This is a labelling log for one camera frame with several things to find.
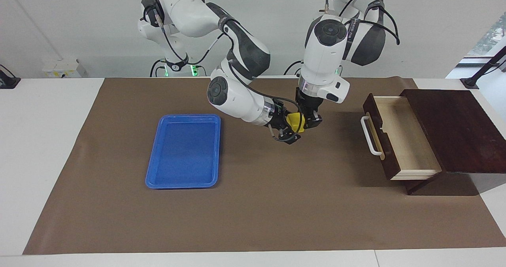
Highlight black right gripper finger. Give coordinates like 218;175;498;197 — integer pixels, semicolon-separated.
271;127;301;145
281;101;298;117

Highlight yellow cube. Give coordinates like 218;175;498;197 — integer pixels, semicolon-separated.
287;113;306;134

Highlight white drawer handle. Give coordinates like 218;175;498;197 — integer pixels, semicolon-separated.
361;116;383;156

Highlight dark wooden drawer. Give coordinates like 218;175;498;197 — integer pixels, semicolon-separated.
361;93;442;180

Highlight dark wooden drawer cabinet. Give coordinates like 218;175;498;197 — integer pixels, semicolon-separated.
399;88;506;195

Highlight brown paper table mat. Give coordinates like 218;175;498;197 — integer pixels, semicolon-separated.
23;76;506;255

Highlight blue plastic tray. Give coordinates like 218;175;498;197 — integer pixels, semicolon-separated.
145;114;221;189

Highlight window with greenery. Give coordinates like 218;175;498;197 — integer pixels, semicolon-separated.
466;12;506;58

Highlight black table clamp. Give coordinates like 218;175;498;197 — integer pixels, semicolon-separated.
0;64;21;89

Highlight black left arm base cables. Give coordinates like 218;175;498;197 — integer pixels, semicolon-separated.
284;61;303;77

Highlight black arm base cables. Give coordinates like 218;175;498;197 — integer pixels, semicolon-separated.
149;59;168;78
284;61;303;77

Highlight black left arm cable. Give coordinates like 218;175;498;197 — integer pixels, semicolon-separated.
324;0;400;46

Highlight black right arm base cables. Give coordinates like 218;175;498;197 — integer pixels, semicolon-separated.
149;59;168;78

